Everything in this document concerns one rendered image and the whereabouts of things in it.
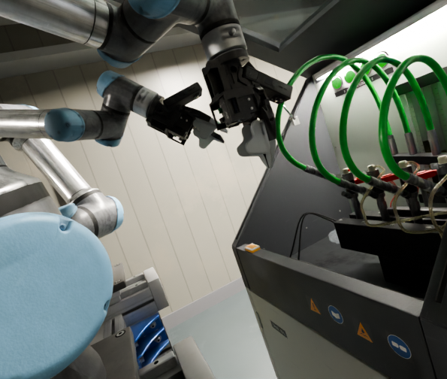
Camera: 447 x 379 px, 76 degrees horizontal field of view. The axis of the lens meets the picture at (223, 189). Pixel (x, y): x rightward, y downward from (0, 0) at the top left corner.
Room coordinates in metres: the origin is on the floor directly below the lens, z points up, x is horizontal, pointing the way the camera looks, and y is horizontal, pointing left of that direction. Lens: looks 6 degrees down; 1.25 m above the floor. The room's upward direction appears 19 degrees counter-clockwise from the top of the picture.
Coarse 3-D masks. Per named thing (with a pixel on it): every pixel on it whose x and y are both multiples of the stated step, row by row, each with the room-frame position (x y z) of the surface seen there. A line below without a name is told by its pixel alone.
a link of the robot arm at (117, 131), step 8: (104, 112) 0.78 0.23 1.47; (112, 112) 0.78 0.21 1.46; (120, 112) 0.79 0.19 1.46; (104, 120) 0.76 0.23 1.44; (112, 120) 0.78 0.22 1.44; (120, 120) 0.80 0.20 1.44; (104, 128) 0.76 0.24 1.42; (112, 128) 0.78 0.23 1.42; (120, 128) 0.81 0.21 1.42; (104, 136) 0.78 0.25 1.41; (112, 136) 0.80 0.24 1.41; (120, 136) 0.83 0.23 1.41; (104, 144) 0.81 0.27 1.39; (112, 144) 0.82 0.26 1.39
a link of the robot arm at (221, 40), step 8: (232, 24) 0.50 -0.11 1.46; (208, 32) 0.51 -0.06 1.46; (216, 32) 0.50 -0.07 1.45; (224, 32) 0.50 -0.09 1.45; (232, 32) 0.50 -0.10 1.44; (240, 32) 0.51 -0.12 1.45; (208, 40) 0.51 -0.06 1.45; (216, 40) 0.50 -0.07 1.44; (224, 40) 0.50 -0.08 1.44; (232, 40) 0.50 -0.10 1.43; (240, 40) 0.51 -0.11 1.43; (208, 48) 0.52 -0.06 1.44; (216, 48) 0.50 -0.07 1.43; (224, 48) 0.50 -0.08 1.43; (232, 48) 0.50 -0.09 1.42; (240, 48) 0.51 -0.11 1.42; (208, 56) 0.52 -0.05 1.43; (216, 56) 0.51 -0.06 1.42
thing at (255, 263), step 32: (256, 256) 0.82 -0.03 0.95; (256, 288) 0.89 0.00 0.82; (288, 288) 0.70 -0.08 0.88; (320, 288) 0.57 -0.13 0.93; (352, 288) 0.50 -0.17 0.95; (384, 288) 0.47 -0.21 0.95; (320, 320) 0.61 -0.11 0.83; (384, 320) 0.44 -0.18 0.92; (416, 320) 0.38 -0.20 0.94; (352, 352) 0.53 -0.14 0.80; (384, 352) 0.45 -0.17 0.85; (416, 352) 0.39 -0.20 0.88
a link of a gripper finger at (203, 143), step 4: (196, 128) 0.82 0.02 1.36; (196, 132) 0.82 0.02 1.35; (196, 136) 0.82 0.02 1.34; (212, 136) 0.82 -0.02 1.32; (216, 136) 0.83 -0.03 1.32; (220, 136) 0.83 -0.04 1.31; (200, 140) 0.82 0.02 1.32; (204, 140) 0.83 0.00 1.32; (208, 140) 0.83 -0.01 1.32; (212, 140) 0.83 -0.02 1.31; (216, 140) 0.83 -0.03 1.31; (220, 140) 0.83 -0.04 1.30; (200, 144) 0.82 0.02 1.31; (204, 144) 0.82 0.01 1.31; (208, 144) 0.83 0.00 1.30; (204, 148) 0.82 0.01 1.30
